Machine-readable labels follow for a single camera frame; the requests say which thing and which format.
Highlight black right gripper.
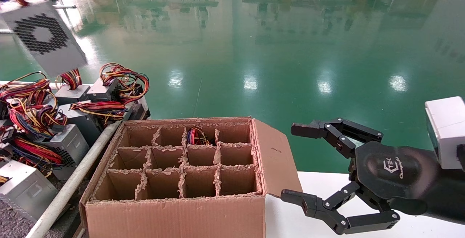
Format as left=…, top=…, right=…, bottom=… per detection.
left=280, top=117, right=443, bottom=236

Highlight grey power supply with cables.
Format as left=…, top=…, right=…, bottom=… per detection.
left=0, top=160, right=59, bottom=223
left=0, top=0, right=88, bottom=78
left=11, top=124, right=90, bottom=181
left=87, top=62, right=150, bottom=105
left=186, top=127, right=210, bottom=146
left=54, top=67, right=91, bottom=106
left=0, top=72, right=52, bottom=103
left=7, top=98, right=68, bottom=138
left=60, top=100, right=128, bottom=146

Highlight cardboard box with dividers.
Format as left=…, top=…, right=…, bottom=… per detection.
left=79, top=117, right=304, bottom=238

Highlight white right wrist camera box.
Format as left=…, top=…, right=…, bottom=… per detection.
left=424, top=96, right=465, bottom=170

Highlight grey power supplies with cables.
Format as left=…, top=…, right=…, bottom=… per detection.
left=0, top=97, right=151, bottom=238

